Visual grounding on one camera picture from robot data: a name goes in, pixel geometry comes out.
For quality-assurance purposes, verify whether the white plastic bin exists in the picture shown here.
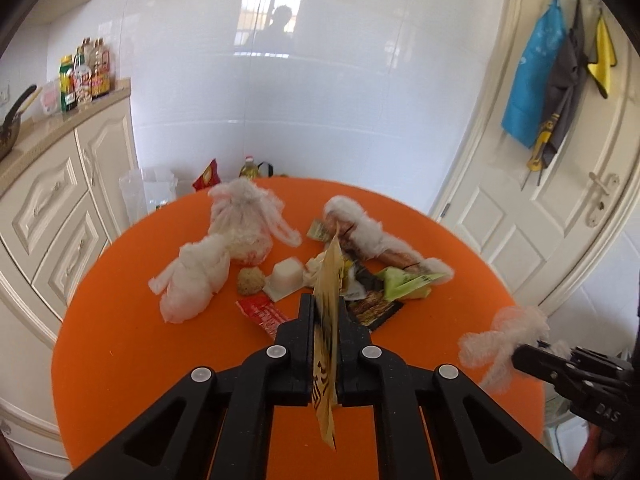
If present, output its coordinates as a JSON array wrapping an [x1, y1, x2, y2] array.
[[544, 392, 593, 463]]

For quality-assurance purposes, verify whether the cream kitchen cabinet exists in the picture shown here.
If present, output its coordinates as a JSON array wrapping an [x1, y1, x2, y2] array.
[[0, 77, 141, 466]]

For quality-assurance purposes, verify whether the cream door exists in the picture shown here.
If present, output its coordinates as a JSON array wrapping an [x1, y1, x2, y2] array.
[[430, 0, 640, 311]]

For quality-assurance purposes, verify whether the pink bag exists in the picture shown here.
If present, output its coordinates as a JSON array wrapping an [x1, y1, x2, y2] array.
[[40, 80, 63, 117]]

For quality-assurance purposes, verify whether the large plastic bag with food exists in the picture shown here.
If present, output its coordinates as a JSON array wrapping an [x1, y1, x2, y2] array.
[[207, 177, 304, 267]]

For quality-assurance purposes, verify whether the yellow snack packet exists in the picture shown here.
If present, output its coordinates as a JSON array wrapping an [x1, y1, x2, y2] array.
[[311, 232, 347, 451]]

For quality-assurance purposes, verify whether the small knotted white plastic bag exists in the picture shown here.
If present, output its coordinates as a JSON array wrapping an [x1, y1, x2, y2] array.
[[458, 305, 551, 395]]

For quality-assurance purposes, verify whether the long white bundle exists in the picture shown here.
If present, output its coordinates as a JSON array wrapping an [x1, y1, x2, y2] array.
[[322, 195, 456, 288]]

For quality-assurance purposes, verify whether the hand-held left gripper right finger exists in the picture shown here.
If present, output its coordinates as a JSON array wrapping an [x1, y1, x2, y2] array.
[[338, 295, 577, 480]]

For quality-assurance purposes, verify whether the green-label bottle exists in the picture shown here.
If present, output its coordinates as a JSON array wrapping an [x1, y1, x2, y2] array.
[[59, 55, 77, 112]]

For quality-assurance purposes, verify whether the white crumpled wrapper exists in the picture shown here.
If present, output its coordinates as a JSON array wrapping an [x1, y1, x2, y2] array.
[[304, 252, 328, 288]]

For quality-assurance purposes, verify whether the red bag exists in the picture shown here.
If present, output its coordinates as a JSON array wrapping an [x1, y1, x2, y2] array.
[[192, 158, 223, 192]]

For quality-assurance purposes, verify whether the red sauce sachet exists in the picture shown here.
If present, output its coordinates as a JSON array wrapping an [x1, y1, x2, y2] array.
[[235, 294, 292, 339]]

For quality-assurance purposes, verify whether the white plastic cup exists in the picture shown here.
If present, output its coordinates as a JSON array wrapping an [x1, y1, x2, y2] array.
[[263, 256, 307, 302]]

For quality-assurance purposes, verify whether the blue apron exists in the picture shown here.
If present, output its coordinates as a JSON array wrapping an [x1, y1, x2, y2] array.
[[501, 0, 568, 150]]

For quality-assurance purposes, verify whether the brown crumbly ball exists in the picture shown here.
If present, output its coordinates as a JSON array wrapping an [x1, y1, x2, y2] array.
[[236, 267, 266, 296]]

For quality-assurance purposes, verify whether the green packet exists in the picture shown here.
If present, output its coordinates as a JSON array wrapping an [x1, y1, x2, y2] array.
[[376, 266, 451, 303]]

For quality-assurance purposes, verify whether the black snack packet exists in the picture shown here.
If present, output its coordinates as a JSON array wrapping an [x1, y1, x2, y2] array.
[[346, 294, 407, 332]]

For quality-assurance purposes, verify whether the clear plastic bag on floor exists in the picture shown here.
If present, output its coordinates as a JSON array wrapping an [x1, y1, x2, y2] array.
[[118, 166, 178, 226]]

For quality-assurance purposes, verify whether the clear bottle red label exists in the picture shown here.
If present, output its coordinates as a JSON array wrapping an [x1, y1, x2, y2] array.
[[72, 46, 94, 106]]

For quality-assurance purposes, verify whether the crumpled white tissue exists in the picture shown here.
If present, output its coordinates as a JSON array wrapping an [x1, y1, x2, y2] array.
[[342, 260, 373, 302]]

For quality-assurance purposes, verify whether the yellow-green small packet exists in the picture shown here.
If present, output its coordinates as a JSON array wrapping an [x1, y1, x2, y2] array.
[[305, 218, 335, 244]]

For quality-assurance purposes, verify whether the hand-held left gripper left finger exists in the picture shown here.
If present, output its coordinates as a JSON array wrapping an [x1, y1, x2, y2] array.
[[64, 294, 316, 480]]

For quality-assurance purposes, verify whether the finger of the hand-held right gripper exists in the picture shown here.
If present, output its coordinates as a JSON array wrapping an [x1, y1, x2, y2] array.
[[511, 344, 570, 387], [537, 339, 576, 362]]

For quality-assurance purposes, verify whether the yellow cloth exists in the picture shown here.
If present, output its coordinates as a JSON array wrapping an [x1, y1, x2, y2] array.
[[586, 12, 618, 100]]

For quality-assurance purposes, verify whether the grey apron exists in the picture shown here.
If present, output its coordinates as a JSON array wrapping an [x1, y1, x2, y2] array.
[[520, 0, 591, 191]]

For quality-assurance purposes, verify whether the metal wok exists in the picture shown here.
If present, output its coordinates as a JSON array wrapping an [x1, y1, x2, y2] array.
[[0, 85, 38, 161]]

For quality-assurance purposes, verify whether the door handle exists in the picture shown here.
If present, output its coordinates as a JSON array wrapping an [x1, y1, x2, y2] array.
[[586, 172, 621, 228]]

